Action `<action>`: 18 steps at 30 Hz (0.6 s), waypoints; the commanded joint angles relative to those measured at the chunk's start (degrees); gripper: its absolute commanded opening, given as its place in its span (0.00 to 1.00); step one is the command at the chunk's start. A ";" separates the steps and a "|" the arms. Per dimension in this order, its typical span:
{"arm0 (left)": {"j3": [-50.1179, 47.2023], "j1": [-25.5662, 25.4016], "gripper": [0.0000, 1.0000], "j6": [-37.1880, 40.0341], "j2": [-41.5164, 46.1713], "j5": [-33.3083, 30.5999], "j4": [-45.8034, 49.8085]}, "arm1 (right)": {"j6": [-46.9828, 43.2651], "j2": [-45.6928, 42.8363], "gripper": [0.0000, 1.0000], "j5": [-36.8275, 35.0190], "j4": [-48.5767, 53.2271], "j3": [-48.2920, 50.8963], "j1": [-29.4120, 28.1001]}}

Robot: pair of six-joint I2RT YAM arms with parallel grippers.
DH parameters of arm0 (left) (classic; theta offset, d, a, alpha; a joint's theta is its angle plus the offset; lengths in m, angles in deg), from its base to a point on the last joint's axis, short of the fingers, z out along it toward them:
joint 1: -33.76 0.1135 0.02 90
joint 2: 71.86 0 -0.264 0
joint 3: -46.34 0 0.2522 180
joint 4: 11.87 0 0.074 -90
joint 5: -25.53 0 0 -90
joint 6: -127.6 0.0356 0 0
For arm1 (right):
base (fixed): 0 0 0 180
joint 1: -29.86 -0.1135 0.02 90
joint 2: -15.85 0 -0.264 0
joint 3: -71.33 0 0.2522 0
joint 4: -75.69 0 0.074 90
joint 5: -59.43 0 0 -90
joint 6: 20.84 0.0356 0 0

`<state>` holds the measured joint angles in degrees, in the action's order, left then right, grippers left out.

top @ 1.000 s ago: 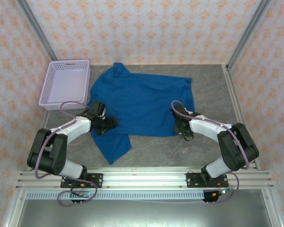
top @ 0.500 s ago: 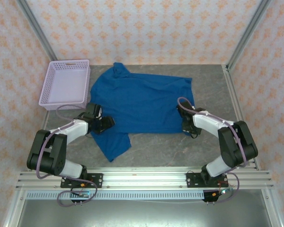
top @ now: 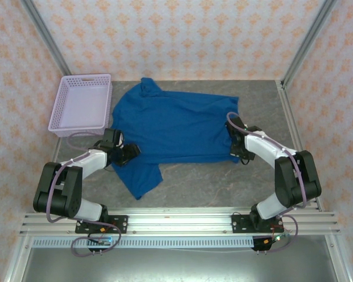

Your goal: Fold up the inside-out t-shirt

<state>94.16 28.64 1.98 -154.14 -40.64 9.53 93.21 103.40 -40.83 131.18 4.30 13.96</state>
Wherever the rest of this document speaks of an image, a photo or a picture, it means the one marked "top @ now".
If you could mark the blue t-shirt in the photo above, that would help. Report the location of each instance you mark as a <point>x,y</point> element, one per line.
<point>176,126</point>

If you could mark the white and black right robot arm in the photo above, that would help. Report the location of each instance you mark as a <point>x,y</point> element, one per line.
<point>261,144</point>

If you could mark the lavender perforated plastic basket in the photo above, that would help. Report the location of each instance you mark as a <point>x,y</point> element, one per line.
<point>79,102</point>

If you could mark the small circuit board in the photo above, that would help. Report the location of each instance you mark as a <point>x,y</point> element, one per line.
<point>278,238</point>
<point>104,241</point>

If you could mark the grey metal panel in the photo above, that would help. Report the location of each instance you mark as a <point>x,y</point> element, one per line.
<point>179,264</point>

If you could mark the aluminium side rail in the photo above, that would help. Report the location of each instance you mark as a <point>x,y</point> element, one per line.
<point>284,97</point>
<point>56,147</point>

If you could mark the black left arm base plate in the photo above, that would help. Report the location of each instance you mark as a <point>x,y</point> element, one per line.
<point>120,220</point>

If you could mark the aluminium mounting rail beam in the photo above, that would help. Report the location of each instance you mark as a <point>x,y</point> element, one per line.
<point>179,220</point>

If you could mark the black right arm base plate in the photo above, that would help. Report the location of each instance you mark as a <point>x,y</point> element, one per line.
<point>238,220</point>

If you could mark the aluminium frame post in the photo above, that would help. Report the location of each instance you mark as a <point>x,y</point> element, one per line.
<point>309,38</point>
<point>47,38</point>

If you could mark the aluminium lower frame rail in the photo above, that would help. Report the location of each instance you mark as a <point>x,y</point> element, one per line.
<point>339,258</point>
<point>17,261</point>

